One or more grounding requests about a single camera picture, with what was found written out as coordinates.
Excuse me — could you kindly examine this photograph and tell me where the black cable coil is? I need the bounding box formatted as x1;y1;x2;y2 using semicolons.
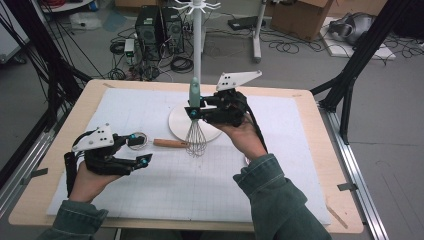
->
109;41;126;56
169;55;194;74
108;67;127;81

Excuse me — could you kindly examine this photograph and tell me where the black metal frame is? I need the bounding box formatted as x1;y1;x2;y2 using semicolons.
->
0;0;93;188
309;0;414;145

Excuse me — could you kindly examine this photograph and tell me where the blue sheet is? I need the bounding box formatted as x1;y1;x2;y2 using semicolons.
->
101;9;128;33

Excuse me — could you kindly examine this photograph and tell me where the grey plastic device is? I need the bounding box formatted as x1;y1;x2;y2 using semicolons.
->
328;12;378;46

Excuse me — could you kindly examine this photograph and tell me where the tangle of black cables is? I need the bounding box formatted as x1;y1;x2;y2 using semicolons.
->
128;63;163;82

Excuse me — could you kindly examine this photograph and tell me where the white rolling stand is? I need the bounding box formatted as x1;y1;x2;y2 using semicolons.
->
251;0;268;64

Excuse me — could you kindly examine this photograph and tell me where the long black floor cable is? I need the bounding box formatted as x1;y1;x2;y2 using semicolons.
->
259;28;331;56

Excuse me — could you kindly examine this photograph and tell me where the white round table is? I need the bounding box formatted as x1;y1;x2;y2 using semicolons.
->
39;0;94;14

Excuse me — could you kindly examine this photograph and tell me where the black computer tower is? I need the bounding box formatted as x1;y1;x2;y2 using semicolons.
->
134;5;164;61
161;7;185;54

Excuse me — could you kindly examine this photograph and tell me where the clear plastic bag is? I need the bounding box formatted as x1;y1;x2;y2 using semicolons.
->
69;12;103;31

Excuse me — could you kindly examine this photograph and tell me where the whisk with mint green handle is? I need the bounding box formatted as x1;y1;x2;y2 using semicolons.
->
184;77;208;158

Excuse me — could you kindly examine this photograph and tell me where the wooden table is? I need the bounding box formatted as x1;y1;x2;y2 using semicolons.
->
8;78;364;234

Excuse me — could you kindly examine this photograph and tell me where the white foam board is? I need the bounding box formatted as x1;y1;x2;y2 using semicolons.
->
319;16;398;61

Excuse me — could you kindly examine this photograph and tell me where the white utensil rack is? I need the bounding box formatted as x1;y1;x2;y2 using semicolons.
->
168;0;225;144

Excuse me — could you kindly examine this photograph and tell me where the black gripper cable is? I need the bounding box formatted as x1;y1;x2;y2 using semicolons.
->
241;94;269;154

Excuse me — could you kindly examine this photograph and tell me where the person's left hand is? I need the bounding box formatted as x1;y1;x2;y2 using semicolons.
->
68;162;123;204

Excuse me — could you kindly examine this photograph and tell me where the person's right hand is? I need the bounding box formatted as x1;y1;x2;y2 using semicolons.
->
209;114;268;162

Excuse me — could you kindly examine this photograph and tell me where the white power supply box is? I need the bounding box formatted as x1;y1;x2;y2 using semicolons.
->
123;38;136;64

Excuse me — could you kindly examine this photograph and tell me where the cardboard box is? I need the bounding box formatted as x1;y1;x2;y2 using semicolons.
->
269;0;334;42

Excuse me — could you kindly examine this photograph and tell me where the aluminium rail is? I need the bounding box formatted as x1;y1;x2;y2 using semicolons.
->
318;103;389;240
0;109;64;218

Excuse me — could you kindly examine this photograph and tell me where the white grid mat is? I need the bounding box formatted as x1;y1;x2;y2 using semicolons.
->
46;87;332;225

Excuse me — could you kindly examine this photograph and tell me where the black bracket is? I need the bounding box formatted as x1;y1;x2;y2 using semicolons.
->
19;167;49;186
337;182;359;192

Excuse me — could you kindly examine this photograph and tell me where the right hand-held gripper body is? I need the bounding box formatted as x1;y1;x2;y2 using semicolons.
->
202;69;263;128

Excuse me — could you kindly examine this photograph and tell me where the small metal strainer wooden handle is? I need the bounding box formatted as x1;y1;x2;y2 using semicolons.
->
127;131;190;152

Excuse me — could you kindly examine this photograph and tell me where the black power strip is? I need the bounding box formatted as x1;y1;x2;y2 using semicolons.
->
227;15;264;31

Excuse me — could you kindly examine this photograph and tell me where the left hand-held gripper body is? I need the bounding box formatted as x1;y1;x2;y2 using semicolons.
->
64;122;135;198

